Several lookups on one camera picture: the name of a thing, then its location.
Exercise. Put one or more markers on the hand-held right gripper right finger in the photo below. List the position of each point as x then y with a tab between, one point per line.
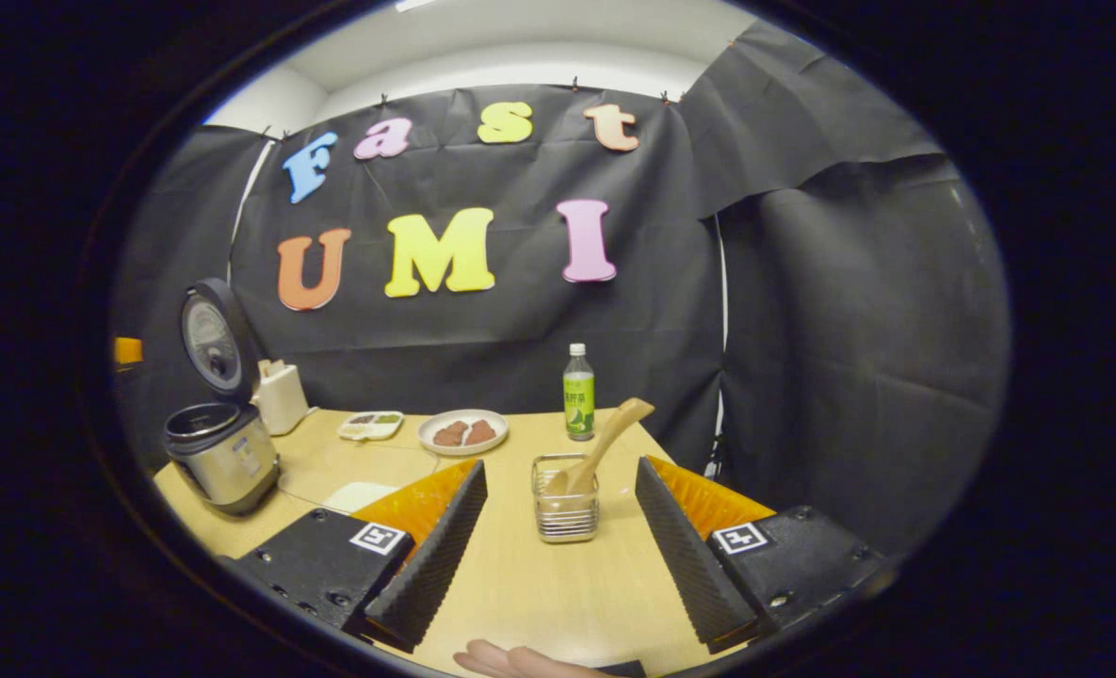
685	565

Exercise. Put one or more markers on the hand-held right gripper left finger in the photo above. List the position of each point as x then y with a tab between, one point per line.
435	565

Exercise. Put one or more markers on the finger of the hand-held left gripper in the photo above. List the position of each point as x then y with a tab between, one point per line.
128	350

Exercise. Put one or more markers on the clear container of white rice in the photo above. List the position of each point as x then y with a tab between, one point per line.
360	496

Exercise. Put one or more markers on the dark grey rice cooker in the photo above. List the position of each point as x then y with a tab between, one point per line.
228	461

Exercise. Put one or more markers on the wooden spoon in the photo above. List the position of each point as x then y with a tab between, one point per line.
614	428

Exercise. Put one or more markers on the white round plate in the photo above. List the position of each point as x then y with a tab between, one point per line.
463	450

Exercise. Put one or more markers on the brown meat piece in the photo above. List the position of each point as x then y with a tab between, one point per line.
449	434
480	431

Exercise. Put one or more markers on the white divided bean dish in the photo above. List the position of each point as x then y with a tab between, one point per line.
369	426

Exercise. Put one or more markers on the white toaster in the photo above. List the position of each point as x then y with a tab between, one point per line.
283	400

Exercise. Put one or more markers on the green drink bottle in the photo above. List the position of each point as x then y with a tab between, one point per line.
578	405

